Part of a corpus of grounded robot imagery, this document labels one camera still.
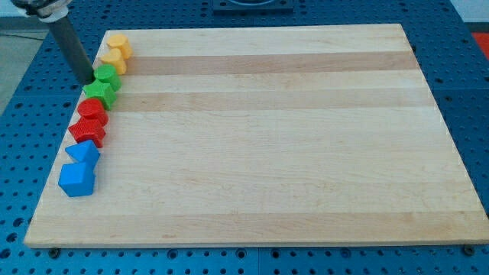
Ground yellow hexagon block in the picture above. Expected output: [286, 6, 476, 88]
[106, 34, 133, 60]

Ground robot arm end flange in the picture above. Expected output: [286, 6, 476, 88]
[11, 0, 72, 23]

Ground wooden board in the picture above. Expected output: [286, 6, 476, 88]
[24, 24, 488, 248]

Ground green cylinder block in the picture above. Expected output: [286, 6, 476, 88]
[94, 64, 121, 92]

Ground yellow heart block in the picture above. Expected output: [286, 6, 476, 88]
[100, 48, 127, 75]

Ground green star block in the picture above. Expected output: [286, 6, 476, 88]
[83, 80, 117, 110]

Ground red cylinder block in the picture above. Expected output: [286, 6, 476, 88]
[77, 98, 108, 126]

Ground blue triangle block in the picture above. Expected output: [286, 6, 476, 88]
[65, 140, 100, 169]

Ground red star block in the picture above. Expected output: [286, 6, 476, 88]
[68, 118, 106, 148]

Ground blue cube block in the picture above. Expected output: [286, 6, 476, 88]
[58, 162, 95, 197]

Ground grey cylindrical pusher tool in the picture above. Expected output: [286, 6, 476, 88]
[47, 16, 94, 85]

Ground red object at edge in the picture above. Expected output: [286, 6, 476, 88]
[471, 32, 489, 59]

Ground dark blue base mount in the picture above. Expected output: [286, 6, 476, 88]
[211, 0, 294, 13]

